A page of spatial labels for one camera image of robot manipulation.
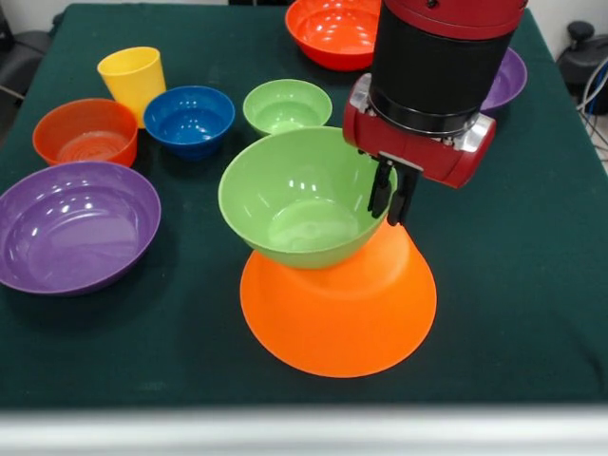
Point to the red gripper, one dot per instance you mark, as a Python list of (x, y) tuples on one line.
[(418, 157)]

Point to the large green plastic bowl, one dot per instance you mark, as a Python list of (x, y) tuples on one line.
[(285, 199)]

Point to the small green plastic bowl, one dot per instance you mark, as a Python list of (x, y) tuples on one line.
[(285, 109)]

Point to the large orange plastic bowl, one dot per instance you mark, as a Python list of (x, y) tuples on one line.
[(337, 323)]

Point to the purple plastic bowl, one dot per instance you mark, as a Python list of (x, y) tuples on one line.
[(76, 228), (510, 76)]

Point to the large red plastic bowl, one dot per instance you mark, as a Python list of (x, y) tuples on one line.
[(328, 33)]

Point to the blue plastic bowl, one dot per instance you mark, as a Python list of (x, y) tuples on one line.
[(190, 123)]

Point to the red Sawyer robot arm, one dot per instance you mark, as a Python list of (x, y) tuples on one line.
[(427, 57)]

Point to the dark green tablecloth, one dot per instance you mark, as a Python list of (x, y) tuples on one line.
[(475, 285)]

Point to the dark grey stand base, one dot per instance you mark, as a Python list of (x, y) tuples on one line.
[(582, 52), (28, 52)]

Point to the yellow plastic cup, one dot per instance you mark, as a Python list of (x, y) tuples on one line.
[(130, 81)]

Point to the small red plastic bowl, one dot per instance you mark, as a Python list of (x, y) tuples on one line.
[(57, 138)]

